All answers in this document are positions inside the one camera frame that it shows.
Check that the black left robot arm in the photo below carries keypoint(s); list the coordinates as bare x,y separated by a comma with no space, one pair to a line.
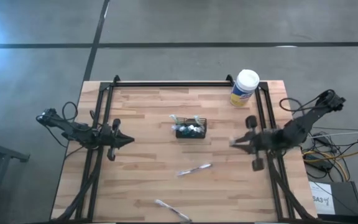
70,132

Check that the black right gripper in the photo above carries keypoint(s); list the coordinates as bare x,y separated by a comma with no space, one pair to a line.
259,141

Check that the purple white toothbrush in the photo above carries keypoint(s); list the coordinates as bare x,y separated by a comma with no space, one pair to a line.
172,210

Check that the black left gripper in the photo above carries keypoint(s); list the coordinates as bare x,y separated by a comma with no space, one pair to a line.
110,138

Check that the green white toothbrush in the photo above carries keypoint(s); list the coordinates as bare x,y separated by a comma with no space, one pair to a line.
197,119

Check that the black power adapter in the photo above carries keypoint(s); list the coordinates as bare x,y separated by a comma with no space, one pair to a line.
317,163

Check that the black mesh basket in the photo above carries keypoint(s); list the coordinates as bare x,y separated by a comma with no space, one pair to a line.
197,136

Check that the purple red toothbrush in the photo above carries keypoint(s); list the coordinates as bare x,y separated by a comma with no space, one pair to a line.
194,169

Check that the black equipment box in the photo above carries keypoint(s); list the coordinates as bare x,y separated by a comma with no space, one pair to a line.
346,199

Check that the white-lidded wipes canister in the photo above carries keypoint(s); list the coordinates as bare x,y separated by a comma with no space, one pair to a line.
244,87

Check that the black aluminium frame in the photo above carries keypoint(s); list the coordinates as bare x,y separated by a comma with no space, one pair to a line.
166,84

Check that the white paper label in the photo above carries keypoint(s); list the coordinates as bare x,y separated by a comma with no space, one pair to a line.
322,199

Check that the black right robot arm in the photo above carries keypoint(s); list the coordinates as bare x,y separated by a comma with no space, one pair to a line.
303,124

